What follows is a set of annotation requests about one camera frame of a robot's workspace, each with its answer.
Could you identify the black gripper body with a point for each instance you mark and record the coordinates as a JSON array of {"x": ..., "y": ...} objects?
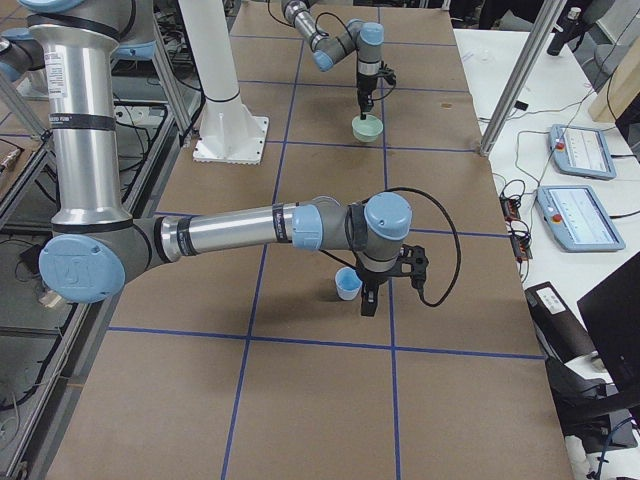
[
  {"x": 364, "y": 84},
  {"x": 372, "y": 278}
]

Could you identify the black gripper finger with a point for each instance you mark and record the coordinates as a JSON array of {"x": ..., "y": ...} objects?
[
  {"x": 365, "y": 103},
  {"x": 368, "y": 306}
]

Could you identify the light blue plastic cup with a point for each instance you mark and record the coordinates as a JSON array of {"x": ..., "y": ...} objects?
[{"x": 347, "y": 283}]

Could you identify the pale green ceramic bowl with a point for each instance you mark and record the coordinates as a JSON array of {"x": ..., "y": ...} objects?
[{"x": 367, "y": 128}]

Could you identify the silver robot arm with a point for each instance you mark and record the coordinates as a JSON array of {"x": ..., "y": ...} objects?
[
  {"x": 97, "y": 246},
  {"x": 359, "y": 37}
]

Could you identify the small circuit board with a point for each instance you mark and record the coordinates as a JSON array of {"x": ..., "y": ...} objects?
[{"x": 510, "y": 208}]

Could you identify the black box with label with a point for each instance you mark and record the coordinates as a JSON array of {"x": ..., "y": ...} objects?
[{"x": 560, "y": 328}]

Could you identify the near blue teach pendant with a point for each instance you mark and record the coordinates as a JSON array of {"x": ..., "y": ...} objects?
[{"x": 577, "y": 220}]

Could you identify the blue teach pendant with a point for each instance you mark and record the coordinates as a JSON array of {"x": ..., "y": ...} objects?
[
  {"x": 581, "y": 151},
  {"x": 577, "y": 220}
]

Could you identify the far blue teach pendant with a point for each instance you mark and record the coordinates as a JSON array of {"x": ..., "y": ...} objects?
[{"x": 581, "y": 151}]

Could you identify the black monitor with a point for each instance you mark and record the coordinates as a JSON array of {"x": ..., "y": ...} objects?
[{"x": 610, "y": 312}]

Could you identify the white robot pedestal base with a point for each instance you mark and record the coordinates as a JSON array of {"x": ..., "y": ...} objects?
[{"x": 228, "y": 132}]

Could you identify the aluminium frame post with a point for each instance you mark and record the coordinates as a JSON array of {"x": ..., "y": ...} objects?
[{"x": 533, "y": 46}]

